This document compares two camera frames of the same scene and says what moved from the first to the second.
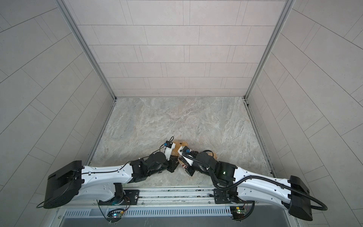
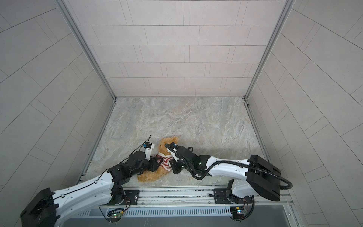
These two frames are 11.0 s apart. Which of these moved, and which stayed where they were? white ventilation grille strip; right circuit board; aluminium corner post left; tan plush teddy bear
Moved: tan plush teddy bear
Stayed: white ventilation grille strip; aluminium corner post left; right circuit board
